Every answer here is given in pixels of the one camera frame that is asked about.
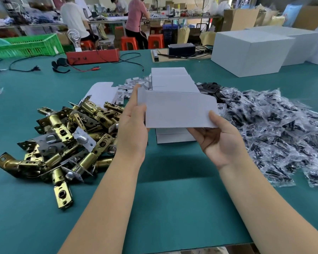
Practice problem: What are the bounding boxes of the blue plastic crate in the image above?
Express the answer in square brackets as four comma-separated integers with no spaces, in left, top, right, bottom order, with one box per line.
[162,24,179,48]

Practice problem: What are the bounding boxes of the tan paper bag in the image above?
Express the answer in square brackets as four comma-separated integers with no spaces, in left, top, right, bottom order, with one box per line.
[177,26,191,45]
[199,31,217,47]

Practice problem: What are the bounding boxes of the open brown cardboard box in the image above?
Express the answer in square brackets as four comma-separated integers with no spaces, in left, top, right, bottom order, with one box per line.
[222,8,267,32]

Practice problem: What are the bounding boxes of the black headset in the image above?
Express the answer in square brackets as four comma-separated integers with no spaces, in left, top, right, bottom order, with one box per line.
[51,58,71,74]

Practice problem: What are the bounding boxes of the brown cardboard sheet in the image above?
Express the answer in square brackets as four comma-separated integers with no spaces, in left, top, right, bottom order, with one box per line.
[151,47,212,63]

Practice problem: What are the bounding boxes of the person's right forearm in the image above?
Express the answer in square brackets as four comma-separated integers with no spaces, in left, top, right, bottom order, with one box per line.
[218,153,318,254]

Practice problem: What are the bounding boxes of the red test leads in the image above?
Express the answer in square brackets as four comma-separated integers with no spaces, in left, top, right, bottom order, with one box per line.
[68,64,100,73]

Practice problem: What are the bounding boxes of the stack of white cartons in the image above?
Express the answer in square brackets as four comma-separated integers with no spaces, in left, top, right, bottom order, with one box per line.
[151,67,201,145]

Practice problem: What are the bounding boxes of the black power cable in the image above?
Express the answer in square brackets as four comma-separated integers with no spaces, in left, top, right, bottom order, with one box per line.
[119,52,145,72]

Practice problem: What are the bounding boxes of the person's left forearm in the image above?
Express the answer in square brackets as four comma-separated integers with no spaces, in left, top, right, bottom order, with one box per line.
[58,159,146,254]

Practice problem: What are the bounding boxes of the unfolded white carton blank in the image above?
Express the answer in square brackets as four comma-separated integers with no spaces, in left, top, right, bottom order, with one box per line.
[82,82,120,105]

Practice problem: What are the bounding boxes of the white folding carton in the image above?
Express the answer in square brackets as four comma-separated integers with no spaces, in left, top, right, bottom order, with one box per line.
[137,87,219,129]

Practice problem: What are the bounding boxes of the black plastic crate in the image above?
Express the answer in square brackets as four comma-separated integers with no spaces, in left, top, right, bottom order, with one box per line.
[195,23,210,34]

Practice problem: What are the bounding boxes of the pile of black metal plates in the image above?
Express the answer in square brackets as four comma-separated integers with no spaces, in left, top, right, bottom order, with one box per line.
[196,82,229,104]

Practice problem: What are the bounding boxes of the person's right hand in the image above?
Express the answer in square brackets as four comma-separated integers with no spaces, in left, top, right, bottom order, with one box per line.
[187,111,251,171]

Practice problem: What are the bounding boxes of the black cable with plug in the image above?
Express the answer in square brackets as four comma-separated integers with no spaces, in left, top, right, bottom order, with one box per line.
[9,56,41,73]

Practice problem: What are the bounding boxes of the pile of brass door latches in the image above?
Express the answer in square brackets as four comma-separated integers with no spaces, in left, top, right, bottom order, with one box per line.
[0,95,125,210]

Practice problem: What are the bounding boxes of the person's left hand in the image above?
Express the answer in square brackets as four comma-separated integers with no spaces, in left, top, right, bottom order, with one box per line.
[115,84,149,166]

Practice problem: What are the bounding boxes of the green plastic basket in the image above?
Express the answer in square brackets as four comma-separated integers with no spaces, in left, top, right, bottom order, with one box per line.
[0,33,58,59]

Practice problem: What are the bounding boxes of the red tester box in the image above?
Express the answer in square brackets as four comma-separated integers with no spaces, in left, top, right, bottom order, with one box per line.
[66,49,120,65]

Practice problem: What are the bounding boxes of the black electrical device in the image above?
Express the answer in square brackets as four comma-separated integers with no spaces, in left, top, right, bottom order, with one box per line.
[168,43,196,58]

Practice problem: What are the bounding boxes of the pile of clear screw packets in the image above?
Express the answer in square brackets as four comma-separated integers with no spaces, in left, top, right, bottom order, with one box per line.
[217,87,318,188]

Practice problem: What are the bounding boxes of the clear light bulb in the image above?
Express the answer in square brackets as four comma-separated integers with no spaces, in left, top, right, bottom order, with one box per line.
[67,29,82,52]

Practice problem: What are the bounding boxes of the pile of white cardboard inserts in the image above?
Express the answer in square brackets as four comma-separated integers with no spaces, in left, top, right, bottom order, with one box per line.
[115,75,152,105]

